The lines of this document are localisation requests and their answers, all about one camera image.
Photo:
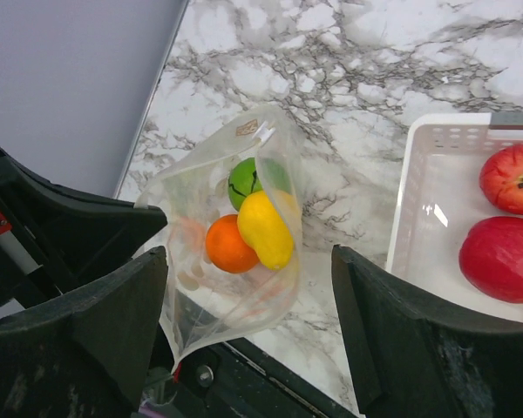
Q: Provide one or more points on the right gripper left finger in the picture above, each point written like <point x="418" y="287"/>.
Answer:
<point x="85" y="353"/>

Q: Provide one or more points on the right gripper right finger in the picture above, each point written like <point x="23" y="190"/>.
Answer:
<point x="413" y="354"/>

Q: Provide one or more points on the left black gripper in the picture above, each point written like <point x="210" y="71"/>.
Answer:
<point x="54" y="239"/>

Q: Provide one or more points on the red toy apple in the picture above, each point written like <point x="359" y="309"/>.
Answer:
<point x="491" y="258"/>

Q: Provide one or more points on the white perforated plastic basket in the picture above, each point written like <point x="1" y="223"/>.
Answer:
<point x="439" y="200"/>

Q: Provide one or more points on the orange toy fruit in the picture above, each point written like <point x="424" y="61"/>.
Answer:
<point x="226" y="248"/>

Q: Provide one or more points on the clear zip top bag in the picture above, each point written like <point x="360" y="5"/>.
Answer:
<point x="204" y="305"/>

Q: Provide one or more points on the yellow toy pear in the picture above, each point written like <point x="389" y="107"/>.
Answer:
<point x="263" y="229"/>

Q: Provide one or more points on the red toy pomegranate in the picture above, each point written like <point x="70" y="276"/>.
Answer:
<point x="501" y="179"/>

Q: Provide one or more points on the green toy watermelon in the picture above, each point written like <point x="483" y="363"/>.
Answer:
<point x="243" y="180"/>

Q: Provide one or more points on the black metal base rail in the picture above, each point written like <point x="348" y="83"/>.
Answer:
<point x="233" y="379"/>

